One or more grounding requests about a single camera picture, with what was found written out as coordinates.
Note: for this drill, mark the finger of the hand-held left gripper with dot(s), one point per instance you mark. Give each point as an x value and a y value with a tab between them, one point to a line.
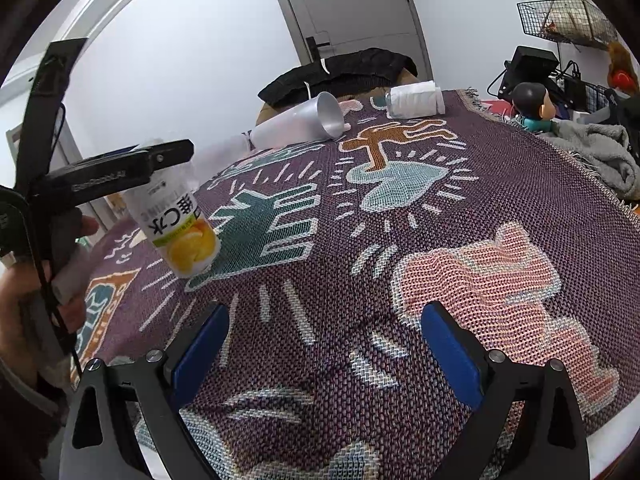
47	100
115	172

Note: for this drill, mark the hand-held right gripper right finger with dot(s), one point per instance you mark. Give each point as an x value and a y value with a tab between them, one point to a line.
450	355

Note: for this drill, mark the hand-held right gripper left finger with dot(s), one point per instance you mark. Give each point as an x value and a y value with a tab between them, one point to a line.
200	352

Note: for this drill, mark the yellow label drink bottle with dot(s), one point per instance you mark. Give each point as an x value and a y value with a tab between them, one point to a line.
175	230

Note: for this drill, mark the silver metal cup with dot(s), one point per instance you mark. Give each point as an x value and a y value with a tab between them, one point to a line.
300	122

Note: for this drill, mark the person's left forearm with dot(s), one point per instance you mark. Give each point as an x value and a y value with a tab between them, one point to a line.
20	425

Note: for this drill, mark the person's left hand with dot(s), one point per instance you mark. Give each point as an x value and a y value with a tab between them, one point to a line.
12	305

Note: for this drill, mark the printed woven blanket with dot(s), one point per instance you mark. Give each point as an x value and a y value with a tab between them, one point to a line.
400	240

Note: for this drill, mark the black jacket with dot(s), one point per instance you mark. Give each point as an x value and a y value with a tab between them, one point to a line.
345	75

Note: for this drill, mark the grey towel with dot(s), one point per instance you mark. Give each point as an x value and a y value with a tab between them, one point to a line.
600	155

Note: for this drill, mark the white paper roll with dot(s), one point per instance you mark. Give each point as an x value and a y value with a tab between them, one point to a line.
417	100

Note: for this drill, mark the black-haired toy figure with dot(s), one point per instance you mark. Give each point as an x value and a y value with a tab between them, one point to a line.
530	102

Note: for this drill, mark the grey door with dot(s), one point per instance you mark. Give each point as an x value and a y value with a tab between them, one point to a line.
350	7

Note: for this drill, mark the black bag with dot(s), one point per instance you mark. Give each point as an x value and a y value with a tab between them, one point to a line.
570	87

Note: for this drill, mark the black box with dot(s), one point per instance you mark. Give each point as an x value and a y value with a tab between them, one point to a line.
532	65

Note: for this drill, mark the orange plush toy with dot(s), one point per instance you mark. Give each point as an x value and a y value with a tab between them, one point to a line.
622	67

